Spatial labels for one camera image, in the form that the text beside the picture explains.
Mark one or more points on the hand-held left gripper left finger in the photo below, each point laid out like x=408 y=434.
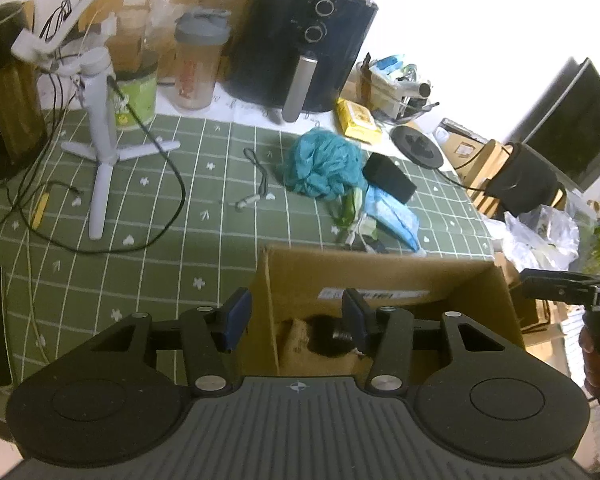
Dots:
x=237 y=312

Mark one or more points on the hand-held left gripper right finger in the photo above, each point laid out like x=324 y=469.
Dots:
x=356 y=316

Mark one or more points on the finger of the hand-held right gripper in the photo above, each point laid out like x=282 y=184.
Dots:
x=555 y=285

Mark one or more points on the brown cardboard box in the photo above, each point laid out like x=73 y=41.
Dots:
x=380 y=272

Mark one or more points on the blue tissue packet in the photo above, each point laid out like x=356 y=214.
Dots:
x=392 y=215

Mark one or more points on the blue mesh bath sponge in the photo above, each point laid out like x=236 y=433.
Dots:
x=320 y=162

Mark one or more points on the person's right hand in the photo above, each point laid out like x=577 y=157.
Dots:
x=596 y=360

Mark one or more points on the clear plastic bag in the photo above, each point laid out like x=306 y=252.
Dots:
x=540 y=237

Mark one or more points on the green wipes packet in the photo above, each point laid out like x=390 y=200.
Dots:
x=349 y=210

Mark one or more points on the black pot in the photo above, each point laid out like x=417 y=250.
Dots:
x=525 y=180

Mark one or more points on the black monitor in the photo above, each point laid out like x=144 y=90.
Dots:
x=575 y=130

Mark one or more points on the black round lid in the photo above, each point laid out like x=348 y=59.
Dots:
x=417 y=146

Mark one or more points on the yellow wipes packet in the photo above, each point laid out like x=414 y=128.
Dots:
x=357 y=120

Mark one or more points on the clear container of sundries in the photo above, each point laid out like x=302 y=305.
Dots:
x=385 y=95

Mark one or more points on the white gimbal tripod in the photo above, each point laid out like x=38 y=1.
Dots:
x=100 y=125

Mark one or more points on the green labelled tub black lid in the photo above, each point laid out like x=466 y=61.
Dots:
x=137 y=97

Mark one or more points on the clear shaker bottle grey lid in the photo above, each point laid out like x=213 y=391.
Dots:
x=197 y=60

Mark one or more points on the black air fryer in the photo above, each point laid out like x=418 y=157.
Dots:
x=290 y=35

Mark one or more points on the brown jar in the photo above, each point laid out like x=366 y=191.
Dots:
x=130 y=40

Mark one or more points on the dark glass kettle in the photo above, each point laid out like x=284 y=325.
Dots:
x=10 y=100

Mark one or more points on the cardboard boxes by wall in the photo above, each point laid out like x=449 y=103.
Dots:
x=145 y=0

